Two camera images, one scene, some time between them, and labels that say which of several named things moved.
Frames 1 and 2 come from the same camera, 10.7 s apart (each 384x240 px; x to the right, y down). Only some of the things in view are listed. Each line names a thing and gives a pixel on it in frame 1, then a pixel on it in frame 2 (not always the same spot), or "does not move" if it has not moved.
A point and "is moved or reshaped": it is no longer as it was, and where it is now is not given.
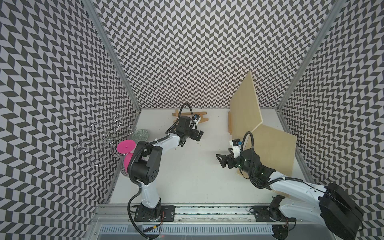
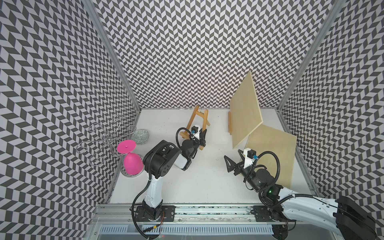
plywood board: (276, 148) does not move
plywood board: (245, 112) does not move
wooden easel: (200, 114) is moved or reshaped
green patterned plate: (140, 135) does not move
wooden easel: (229, 126) does not move
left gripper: (194, 136) -> (202, 138)
